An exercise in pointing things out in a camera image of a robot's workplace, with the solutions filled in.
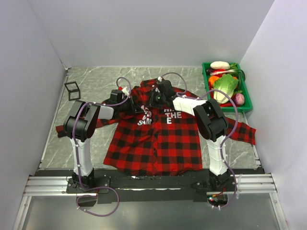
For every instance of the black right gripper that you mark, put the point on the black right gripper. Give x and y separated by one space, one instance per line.
154 93

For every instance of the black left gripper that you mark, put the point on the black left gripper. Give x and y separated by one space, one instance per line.
135 108

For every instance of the red black plaid shirt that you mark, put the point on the red black plaid shirt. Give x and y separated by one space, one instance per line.
157 141

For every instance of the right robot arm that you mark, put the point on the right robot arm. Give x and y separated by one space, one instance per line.
211 123

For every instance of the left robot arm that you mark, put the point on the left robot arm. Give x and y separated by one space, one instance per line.
80 125

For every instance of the black brooch display box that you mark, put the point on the black brooch display box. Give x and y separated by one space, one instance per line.
73 89

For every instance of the dark purple eggplant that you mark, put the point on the dark purple eggplant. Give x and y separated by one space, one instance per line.
209 70

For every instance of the orange fruit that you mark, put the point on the orange fruit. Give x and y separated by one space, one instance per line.
213 79

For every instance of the red chili pepper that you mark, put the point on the red chili pepper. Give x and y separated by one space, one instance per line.
228 104

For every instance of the white potato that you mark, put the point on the white potato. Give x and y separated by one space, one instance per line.
220 65

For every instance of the green white cabbage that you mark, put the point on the green white cabbage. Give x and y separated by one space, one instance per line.
227 84

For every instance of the purple onion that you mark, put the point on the purple onion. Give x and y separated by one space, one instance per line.
239 99

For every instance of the white green onion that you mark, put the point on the white green onion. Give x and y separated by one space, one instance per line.
217 72

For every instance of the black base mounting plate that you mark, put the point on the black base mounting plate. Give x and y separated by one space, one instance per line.
111 185

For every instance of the green plastic tray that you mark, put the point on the green plastic tray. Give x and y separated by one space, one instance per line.
227 107

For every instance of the small circuit board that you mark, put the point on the small circuit board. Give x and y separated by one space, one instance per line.
218 200

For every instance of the aluminium frame rail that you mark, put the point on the aluminium frame rail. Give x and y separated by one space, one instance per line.
58 185

